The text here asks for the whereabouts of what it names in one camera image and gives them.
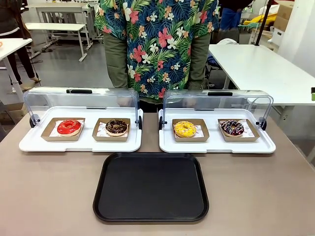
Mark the person right forearm green sleeve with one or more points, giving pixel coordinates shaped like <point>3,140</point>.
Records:
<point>115,61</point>

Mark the person left forearm green sleeve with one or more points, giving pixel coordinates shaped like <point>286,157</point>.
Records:
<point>199,59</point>

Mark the brown cardboard donut box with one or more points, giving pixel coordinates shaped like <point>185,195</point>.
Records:
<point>254,136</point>
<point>205,136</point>
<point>97,136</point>
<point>48,131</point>

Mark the dark donut with white drizzle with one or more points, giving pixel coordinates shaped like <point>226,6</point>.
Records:
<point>226,130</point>

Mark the white display tray base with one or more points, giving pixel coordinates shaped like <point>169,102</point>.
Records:
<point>86,145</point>
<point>214,147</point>

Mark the yellow glazed donut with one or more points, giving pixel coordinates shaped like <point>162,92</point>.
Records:
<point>180,131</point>

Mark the black plastic serving tray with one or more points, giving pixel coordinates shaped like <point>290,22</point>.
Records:
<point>150,189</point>

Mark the chocolate donut with sprinkles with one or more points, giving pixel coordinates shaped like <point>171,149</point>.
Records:
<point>110,129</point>

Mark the red glazed donut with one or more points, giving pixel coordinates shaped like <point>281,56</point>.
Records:
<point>62,129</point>

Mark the person left hand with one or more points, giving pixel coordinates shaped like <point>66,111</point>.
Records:
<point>195,86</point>

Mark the person right hand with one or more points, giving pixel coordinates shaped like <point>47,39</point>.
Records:
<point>123,100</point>

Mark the large white table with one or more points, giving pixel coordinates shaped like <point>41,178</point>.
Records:
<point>261,71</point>

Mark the white storage box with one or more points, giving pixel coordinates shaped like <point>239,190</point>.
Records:
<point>278,35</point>

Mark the white printed paper liner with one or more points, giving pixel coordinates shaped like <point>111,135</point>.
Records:
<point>199,131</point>
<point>54,131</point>
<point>248,131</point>
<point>101,131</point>

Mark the black pole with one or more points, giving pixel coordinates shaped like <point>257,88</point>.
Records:
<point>262,24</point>

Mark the yellow bag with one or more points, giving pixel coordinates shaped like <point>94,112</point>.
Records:
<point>267,19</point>

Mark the green cloth item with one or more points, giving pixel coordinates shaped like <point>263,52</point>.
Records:
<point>248,24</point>

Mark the bystander in blue apron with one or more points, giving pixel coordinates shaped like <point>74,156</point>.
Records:
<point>230,17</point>

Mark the person torso floral shirt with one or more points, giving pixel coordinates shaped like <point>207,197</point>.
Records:
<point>157,44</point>

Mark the white bench table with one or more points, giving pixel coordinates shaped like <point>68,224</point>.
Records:
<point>56,27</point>

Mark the white table with orange item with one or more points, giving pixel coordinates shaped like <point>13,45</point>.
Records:
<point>12,48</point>

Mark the bystander in dark clothes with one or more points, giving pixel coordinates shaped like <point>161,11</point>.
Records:
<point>9,17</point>

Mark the white desk frame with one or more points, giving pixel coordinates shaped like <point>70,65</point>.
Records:
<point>61,9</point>

